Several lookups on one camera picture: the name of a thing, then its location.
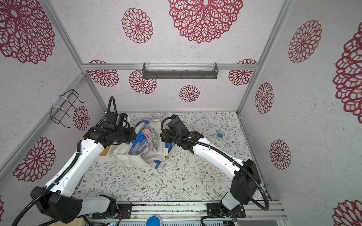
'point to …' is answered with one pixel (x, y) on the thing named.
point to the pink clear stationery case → (148, 134)
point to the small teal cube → (220, 133)
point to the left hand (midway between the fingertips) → (137, 136)
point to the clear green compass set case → (154, 142)
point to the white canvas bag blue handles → (148, 148)
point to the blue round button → (153, 221)
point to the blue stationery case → (140, 145)
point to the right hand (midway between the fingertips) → (161, 134)
